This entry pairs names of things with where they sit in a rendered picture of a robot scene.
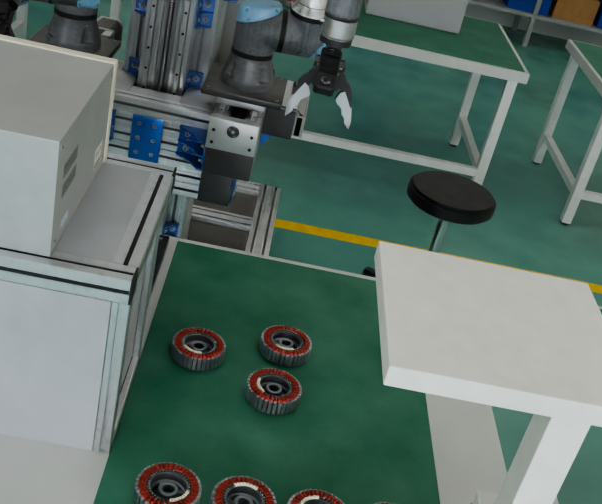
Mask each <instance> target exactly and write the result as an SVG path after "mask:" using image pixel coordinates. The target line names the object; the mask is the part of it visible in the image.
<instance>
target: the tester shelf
mask: <svg viewBox="0 0 602 504"><path fill-rule="evenodd" d="M176 171H177V167H172V166H167V165H163V164H158V163H153V162H148V161H143V160H138V159H134V158H129V157H124V156H119V155H114V154H110V153H108V154H107V159H106V161H105V162H103V163H102V165H101V167H100V168H99V170H98V172H97V174H96V175H95V177H94V179H93V181H92V183H91V184H90V186H89V188H88V190H87V192H86V193H85V195H84V197H83V199H82V200H81V202H80V204H79V206H78V208H77V209H76V211H75V213H74V215H73V216H72V218H71V220H70V222H69V224H68V225H67V227H66V229H65V231H64V233H63V234H62V236H61V238H60V240H59V241H58V243H57V245H56V247H55V249H54V250H53V252H52V254H51V256H44V255H39V254H34V253H29V252H24V251H19V250H14V249H9V248H4V247H0V280H5V281H10V282H15V283H20V284H26V285H31V286H36V287H41V288H46V289H51V290H56V291H61V292H66V293H71V294H77V295H82V296H87V297H92V298H97V299H102V300H107V301H112V302H117V303H123V304H128V305H131V302H132V299H133V296H134V294H135V291H136V288H137V285H138V283H139V280H140V277H141V275H142V272H143V269H144V266H145V264H146V261H147V258H148V256H149V253H150V250H151V248H152V245H153V242H154V239H155V237H156V234H157V231H158V229H159V226H160V223H161V220H162V218H163V215H164V212H165V210H166V207H167V204H168V202H169V199H170V196H171V194H172V191H173V188H174V184H175V177H176Z"/></svg>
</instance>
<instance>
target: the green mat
mask: <svg viewBox="0 0 602 504"><path fill-rule="evenodd" d="M274 325H275V326H276V325H286V326H291V327H294V328H296V329H299V330H301V331H302V332H303V333H305V334H306V335H307V336H308V338H310V340H311V342H312V348H311V352H310V356H309V359H308V360H307V362H305V363H304V364H302V365H299V366H295V367H292V366H291V367H288V366H287V367H286V366H283V365H282V366H280V365H279V364H278V365H277V364H275V363H272V362H271V361H269V360H267V359H266V358H265V357H264V356H263V355H262V353H261V352H260V350H259V343H260V339H261V335H262V332H263V331H264V330H265V329H266V328H269V327H270V326H274ZM193 327H196V328H197V327H198V328H205V329H208V330H209V331H210V330H211V331H213V332H215V333H217V334H218V335H219V336H220V337H222V338H223V340H224V342H225V344H226V350H225V355H224V360H223V362H222V364H221V365H219V366H218V367H216V368H215V369H214V368H213V369H212V370H207V371H206V370H204V371H201V370H200V371H196V369H195V370H192V368H191V369H188V368H185V367H183V366H181V365H179V363H177V362H176V361H175V360H174V358H172V355H171V345H172V340H173V337H174V335H175V334H176V333H178V331H181V330H182V329H185V328H193ZM263 368H267V369H268V368H271V369H272V368H275V369H276V370H277V369H280V371H281V370H283V371H285V372H288V373H289V374H291V375H293V376H294V377H295V378H296V379H297V380H298V382H299V383H300V385H301V387H302V394H301V397H300V401H299V404H298V407H297V408H296V409H295V410H294V411H292V412H290V413H289V412H288V414H283V415H280V414H279V415H276V414H275V415H272V414H271V412H270V414H267V413H266V412H265V413H264V412H262V410H261V411H259V410H257V409H256V408H254V406H252V405H251V404H250V403H249V402H248V400H247V399H246V397H245V388H246V384H247V379H248V377H249V375H250V374H251V373H252V372H254V371H256V370H259V369H263ZM160 462H161V463H162V464H163V462H167V464H168V462H172V463H173V464H174V463H177V464H178V465H179V464H180V465H183V467H184V466H185V467H187V468H188V469H190V470H192V472H194V473H195V474H196V476H198V478H199V480H200V482H201V483H200V484H201V485H202V493H201V497H200V502H199V504H210V499H211V495H212V491H213V489H214V487H215V485H217V483H218V482H220V481H221V480H223V479H225V478H227V477H228V478H229V477H231V476H233V477H234V476H239V477H240V476H244V479H245V476H248V477H249V480H250V478H251V477H252V478H255V479H254V481H255V480H256V479H257V480H260V481H259V482H263V483H264V485H265V484H266V485H267V486H268V488H270V489H271V490H272V491H271V492H273V493H274V496H275V497H276V501H277V504H287V503H288V501H289V499H290V498H291V497H292V496H293V495H295V493H297V492H299V491H301V490H303V491H304V490H305V489H307V490H309V489H313V490H314V489H318V491H319V490H323V494H324V491H327V492H329V493H328V495H329V494H330V493H331V494H333V496H336V497H338V499H340V500H341V501H342V502H343V503H344V504H374V503H378V502H382V503H383V502H387V503H389V502H390V503H393V504H394V503H395V504H440V498H439V490H438V483H437V476H436V468H435V461H434V453H433V446H432V438H431V431H430V424H429V416H428V409H427V401H426V394H425V393H423V392H418V391H413V390H408V389H403V388H398V387H392V386H387V385H384V384H383V374H382V360H381V345H380V331H379V317H378V303H377V289H376V281H374V280H369V279H364V278H359V277H354V276H349V275H345V274H340V273H335V272H330V271H325V270H320V269H315V268H310V267H305V266H300V265H295V264H290V263H285V262H280V261H275V260H270V259H265V258H260V257H255V256H250V255H245V254H240V253H235V252H231V251H226V250H221V249H216V248H211V247H206V246H201V245H196V244H191V243H186V242H181V241H178V242H177V245H176V248H175V251H174V254H173V257H172V261H171V264H170V267H169V270H168V273H167V276H166V279H165V282H164V285H163V289H162V292H161V295H160V298H159V301H158V304H157V307H156V310H155V313H154V316H153V320H152V323H151V326H150V329H149V332H148V335H147V338H146V341H145V344H144V348H143V351H142V354H141V357H140V360H139V363H138V366H137V369H136V372H135V376H134V379H133V382H132V385H131V388H130V391H129V394H128V397H127V400H126V404H125V407H124V410H123V413H122V416H121V419H120V422H119V425H118V428H117V432H116V435H115V438H114V441H113V444H112V447H111V450H110V453H109V456H108V459H107V463H106V466H105V469H104V472H103V475H102V478H101V481H100V484H99V487H98V491H97V494H96V497H95V500H94V503H93V504H135V503H134V500H133V494H134V488H135V482H136V478H137V476H138V474H139V473H140V472H141V471H142V470H143V469H144V468H146V467H148V466H149V465H151V466H152V464H155V463H156V464H157V463H160Z"/></svg>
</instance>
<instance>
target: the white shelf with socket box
mask: <svg viewBox="0 0 602 504"><path fill-rule="evenodd" d="M374 261H375V275H376V289H377V303H378V317H379V331H380V345H381V360H382V374H383V384H384V385H387V386H392V387H398V388H403V389H408V390H413V391H418V392H423V393H429V394H434V395H439V396H444V397H449V398H454V399H460V400H465V401H470V402H475V403H480V404H485V405H491V406H496V407H501V408H506V409H511V410H517V411H522V412H527V413H532V414H533V416H532V419H531V421H530V423H529V425H528V428H527V430H526V432H525V434H524V437H523V439H522V441H521V443H520V446H519V448H518V450H517V453H516V455H515V457H514V459H513V462H512V464H511V466H510V468H509V471H508V473H507V475H506V477H505V480H504V482H503V484H502V486H501V489H500V491H499V493H498V494H494V493H489V492H483V491H477V493H476V495H475V498H474V500H473V502H472V503H471V504H553V502H554V500H555V498H556V496H557V494H558V492H559V490H560V488H561V485H562V483H563V481H564V479H565V477H566V475H567V473H568V471H569V469H570V467H571V465H572V463H573V461H574V459H575V457H576V455H577V453H578V451H579V449H580V446H581V444H582V442H583V440H584V438H585V436H586V434H587V432H588V430H589V428H590V426H591V425H594V426H599V427H602V314H601V311H600V309H599V307H598V305H597V303H596V301H595V298H594V296H593V294H592V292H591V290H590V288H589V285H588V284H587V283H582V282H577V281H572V280H567V279H562V278H557V277H552V276H548V275H543V274H538V273H533V272H528V271H523V270H518V269H513V268H509V267H504V266H499V265H494V264H489V263H484V262H479V261H474V260H470V259H465V258H460V257H455V256H450V255H445V254H440V253H436V252H431V251H426V250H421V249H416V248H411V247H406V246H401V245H397V244H392V243H387V242H382V241H379V243H378V246H377V249H376V253H375V256H374Z"/></svg>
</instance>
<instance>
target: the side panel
mask: <svg viewBox="0 0 602 504"><path fill-rule="evenodd" d="M159 229H160V226H159ZM159 229H158V231H157V234H156V237H155V239H154V242H153V245H152V248H151V250H150V253H149V256H148V258H147V261H146V264H145V266H144V269H143V272H142V275H141V277H140V280H139V283H138V285H137V288H136V291H135V294H134V296H133V299H132V302H131V305H128V304H123V303H117V302H112V304H111V312H110V319H109V327H108V335H107V343H106V351H105V359H104V366H103V374H102V382H101V390H100V398H99V406H98V413H97V421H96V429H95V437H94V445H93V451H96V452H99V450H100V449H102V450H104V451H103V453H107V454H109V453H110V450H111V447H112V444H113V441H114V438H115V435H116V431H117V428H118V425H119V422H120V419H121V416H122V413H123V410H124V407H125V404H126V400H127V397H128V394H129V391H130V388H131V385H132V382H133V379H134V376H135V372H136V369H137V366H138V363H139V360H140V354H141V347H142V341H143V334H144V327H145V321H146V314H147V308H148V301H149V295H150V288H151V281H152V275H153V268H154V262H155V255H156V249H157V242H158V235H159Z"/></svg>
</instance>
